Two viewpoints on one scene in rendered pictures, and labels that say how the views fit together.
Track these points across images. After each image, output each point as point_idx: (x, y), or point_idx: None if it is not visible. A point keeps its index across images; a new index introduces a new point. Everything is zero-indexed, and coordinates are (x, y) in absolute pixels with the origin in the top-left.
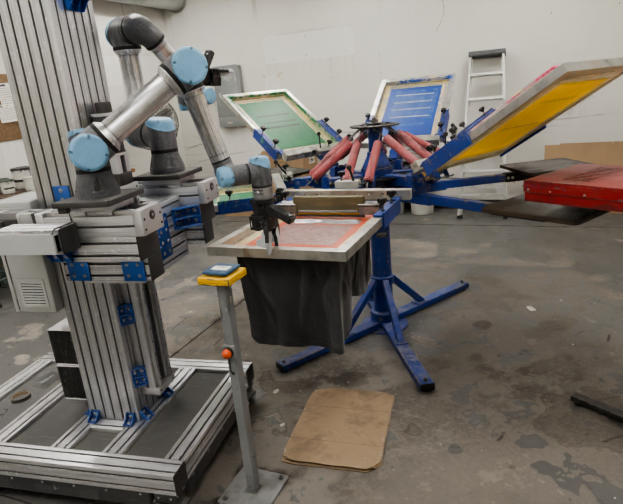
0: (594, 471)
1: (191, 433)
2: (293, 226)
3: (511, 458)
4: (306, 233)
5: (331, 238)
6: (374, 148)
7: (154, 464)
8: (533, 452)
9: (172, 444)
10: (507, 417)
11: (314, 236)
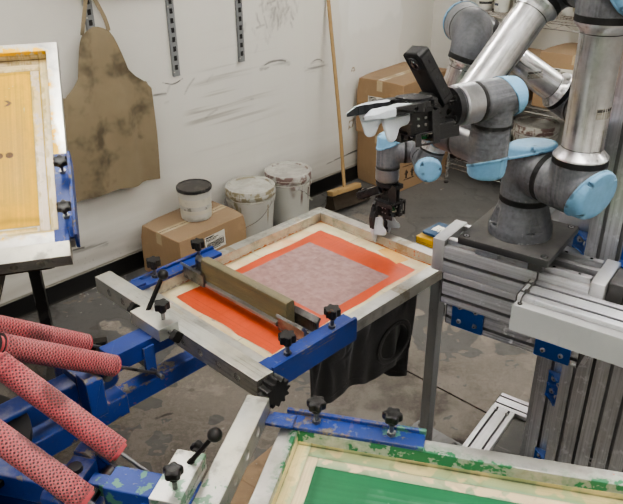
0: (141, 367)
1: (488, 433)
2: (317, 302)
3: (182, 395)
4: (315, 275)
5: (297, 254)
6: (6, 317)
7: (523, 409)
8: (159, 394)
9: (509, 435)
10: (131, 431)
11: (311, 265)
